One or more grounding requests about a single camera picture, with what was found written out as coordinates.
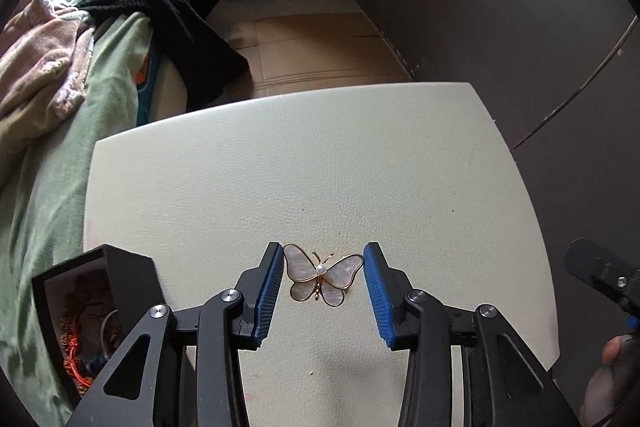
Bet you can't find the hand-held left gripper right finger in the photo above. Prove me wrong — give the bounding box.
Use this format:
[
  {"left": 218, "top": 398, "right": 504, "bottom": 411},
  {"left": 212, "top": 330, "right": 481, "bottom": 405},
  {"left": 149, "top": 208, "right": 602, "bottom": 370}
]
[{"left": 363, "top": 242, "right": 583, "bottom": 427}]

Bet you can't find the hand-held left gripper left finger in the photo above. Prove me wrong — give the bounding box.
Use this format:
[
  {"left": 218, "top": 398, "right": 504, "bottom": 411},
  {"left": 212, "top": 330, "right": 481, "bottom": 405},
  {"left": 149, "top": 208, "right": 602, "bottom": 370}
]
[{"left": 65, "top": 242, "right": 285, "bottom": 427}]

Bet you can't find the butterfly brooch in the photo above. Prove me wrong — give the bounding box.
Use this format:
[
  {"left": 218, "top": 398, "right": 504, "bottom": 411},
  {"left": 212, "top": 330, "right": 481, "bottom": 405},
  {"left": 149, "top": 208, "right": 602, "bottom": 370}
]
[{"left": 282, "top": 244, "right": 364, "bottom": 308}]

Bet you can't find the black box with white inside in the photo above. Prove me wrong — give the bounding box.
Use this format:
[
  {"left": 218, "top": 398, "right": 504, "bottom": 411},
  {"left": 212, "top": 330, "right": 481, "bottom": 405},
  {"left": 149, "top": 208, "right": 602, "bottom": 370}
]
[{"left": 31, "top": 244, "right": 168, "bottom": 411}]

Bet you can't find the person's right hand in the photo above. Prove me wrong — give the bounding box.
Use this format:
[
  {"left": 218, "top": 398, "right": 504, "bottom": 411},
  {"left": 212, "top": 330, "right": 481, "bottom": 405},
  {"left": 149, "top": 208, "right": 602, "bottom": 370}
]
[{"left": 580, "top": 337, "right": 632, "bottom": 423}]

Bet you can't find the green blanket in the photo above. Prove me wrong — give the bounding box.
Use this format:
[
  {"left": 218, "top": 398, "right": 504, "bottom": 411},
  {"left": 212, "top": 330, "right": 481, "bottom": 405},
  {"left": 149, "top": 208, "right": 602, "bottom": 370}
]
[{"left": 0, "top": 11, "right": 154, "bottom": 409}]

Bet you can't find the teal orange printed sheet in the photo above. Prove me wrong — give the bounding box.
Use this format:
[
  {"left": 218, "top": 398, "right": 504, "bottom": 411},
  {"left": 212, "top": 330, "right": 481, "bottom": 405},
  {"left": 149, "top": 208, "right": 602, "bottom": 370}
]
[{"left": 132, "top": 47, "right": 162, "bottom": 124}]

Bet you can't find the flattened cardboard sheet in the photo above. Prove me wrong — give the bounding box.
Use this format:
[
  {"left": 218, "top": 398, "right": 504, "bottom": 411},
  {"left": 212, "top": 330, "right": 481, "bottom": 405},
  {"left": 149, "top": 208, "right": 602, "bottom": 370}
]
[{"left": 227, "top": 13, "right": 412, "bottom": 100}]

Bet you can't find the black knitted garment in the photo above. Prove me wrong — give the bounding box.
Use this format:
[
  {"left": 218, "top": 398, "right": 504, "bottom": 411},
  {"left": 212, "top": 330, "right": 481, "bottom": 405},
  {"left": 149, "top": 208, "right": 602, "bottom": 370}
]
[{"left": 64, "top": 0, "right": 251, "bottom": 114}]

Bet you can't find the pink fleece garment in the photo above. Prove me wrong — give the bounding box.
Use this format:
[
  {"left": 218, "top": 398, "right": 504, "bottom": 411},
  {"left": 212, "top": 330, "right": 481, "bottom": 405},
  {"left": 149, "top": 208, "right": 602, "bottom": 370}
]
[{"left": 0, "top": 0, "right": 97, "bottom": 134}]

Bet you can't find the brown seed bracelet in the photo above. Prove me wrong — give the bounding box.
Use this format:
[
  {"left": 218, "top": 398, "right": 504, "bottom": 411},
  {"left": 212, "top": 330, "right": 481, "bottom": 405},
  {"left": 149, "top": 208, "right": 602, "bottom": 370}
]
[{"left": 65, "top": 271, "right": 122, "bottom": 324}]

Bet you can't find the red bead necklace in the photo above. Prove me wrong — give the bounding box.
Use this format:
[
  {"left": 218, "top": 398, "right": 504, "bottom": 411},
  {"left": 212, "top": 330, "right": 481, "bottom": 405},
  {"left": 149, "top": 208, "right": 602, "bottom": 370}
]
[{"left": 59, "top": 311, "right": 95, "bottom": 397}]

